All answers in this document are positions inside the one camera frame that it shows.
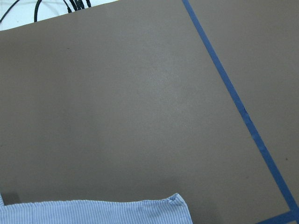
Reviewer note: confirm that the light blue striped shirt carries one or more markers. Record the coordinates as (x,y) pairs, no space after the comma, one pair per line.
(171,210)

